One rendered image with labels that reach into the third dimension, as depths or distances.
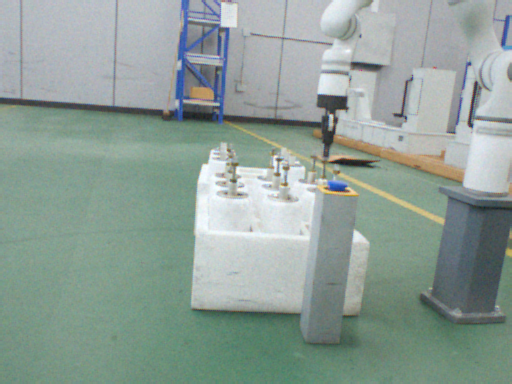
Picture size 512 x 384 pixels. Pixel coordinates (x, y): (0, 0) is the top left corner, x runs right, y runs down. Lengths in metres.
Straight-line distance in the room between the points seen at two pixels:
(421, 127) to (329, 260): 3.45
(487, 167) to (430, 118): 3.18
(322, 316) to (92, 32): 6.55
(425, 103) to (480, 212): 3.19
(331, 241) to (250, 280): 0.23
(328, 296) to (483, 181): 0.47
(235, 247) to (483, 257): 0.58
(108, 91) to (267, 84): 2.32
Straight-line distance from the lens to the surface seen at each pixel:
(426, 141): 4.40
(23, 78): 7.37
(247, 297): 1.12
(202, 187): 1.59
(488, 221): 1.23
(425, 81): 4.34
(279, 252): 1.08
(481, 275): 1.27
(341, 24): 1.20
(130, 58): 7.24
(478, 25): 1.23
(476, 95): 3.76
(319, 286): 0.99
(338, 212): 0.94
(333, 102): 1.21
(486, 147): 1.22
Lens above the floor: 0.49
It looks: 11 degrees down
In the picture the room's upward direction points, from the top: 5 degrees clockwise
